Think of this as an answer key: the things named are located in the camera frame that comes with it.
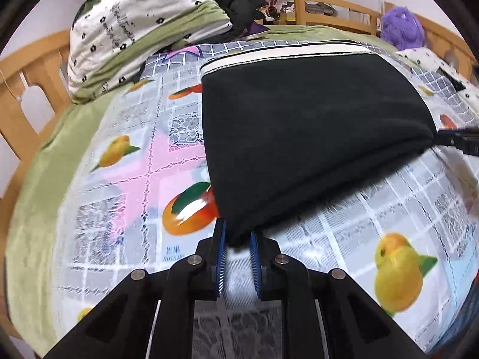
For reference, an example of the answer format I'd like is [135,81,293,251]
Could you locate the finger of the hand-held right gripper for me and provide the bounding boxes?
[434,128,479,156]

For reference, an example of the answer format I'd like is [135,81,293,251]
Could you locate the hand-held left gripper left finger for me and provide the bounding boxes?
[43,219,227,359]

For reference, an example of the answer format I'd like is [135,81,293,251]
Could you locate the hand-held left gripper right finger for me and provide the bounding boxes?
[250,230,428,359]

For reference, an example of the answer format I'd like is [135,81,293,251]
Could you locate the black pants with white stripe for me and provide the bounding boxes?
[200,40,438,247]

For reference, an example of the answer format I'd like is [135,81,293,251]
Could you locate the white floral pillow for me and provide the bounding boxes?
[397,47,479,106]

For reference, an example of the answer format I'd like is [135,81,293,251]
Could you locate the fruit printed tablecloth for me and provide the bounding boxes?
[52,39,479,359]

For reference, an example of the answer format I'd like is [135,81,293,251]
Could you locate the purple plush toy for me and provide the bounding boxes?
[380,5,426,50]

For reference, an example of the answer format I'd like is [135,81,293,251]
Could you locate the green blanket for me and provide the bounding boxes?
[4,24,397,346]

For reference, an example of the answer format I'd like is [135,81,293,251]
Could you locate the black clothing heap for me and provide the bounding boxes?
[205,0,269,42]

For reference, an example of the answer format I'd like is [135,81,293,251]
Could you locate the folded white floral quilt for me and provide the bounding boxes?
[67,0,235,104]

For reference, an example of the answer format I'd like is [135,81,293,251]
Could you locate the wooden bed frame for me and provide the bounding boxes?
[0,0,479,196]

